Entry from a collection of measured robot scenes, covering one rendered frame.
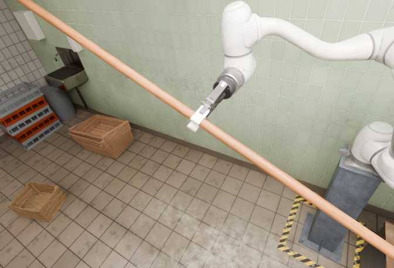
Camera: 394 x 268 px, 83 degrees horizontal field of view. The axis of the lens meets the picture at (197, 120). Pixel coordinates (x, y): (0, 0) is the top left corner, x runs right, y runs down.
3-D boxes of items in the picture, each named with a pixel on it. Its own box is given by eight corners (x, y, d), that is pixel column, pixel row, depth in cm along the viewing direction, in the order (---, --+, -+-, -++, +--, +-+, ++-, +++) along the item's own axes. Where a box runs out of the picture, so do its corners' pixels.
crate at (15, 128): (53, 112, 344) (48, 104, 334) (12, 136, 307) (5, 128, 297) (40, 105, 363) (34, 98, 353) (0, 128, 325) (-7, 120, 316)
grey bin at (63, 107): (82, 111, 391) (67, 84, 356) (63, 125, 367) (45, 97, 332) (69, 107, 408) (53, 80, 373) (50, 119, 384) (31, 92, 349)
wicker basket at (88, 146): (112, 163, 288) (104, 149, 270) (81, 153, 309) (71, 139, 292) (135, 138, 321) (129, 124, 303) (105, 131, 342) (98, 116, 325)
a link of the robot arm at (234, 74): (238, 92, 87) (231, 101, 83) (218, 80, 88) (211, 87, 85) (248, 75, 80) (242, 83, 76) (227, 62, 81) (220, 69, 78)
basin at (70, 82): (102, 107, 354) (75, 50, 295) (84, 121, 331) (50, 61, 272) (84, 101, 374) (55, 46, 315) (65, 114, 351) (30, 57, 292)
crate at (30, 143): (63, 125, 365) (58, 118, 356) (27, 151, 326) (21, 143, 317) (48, 120, 382) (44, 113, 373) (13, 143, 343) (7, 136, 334)
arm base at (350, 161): (340, 143, 144) (343, 136, 141) (383, 155, 133) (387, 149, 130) (335, 162, 133) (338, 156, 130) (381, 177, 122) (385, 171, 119)
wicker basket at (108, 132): (109, 153, 276) (101, 137, 259) (75, 144, 296) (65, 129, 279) (132, 128, 310) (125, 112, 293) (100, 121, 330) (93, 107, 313)
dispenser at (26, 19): (46, 37, 314) (31, 10, 292) (38, 40, 307) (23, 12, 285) (35, 36, 327) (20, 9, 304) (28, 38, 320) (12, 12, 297)
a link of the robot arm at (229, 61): (221, 88, 90) (217, 57, 82) (237, 70, 100) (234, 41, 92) (247, 91, 85) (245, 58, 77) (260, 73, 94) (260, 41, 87)
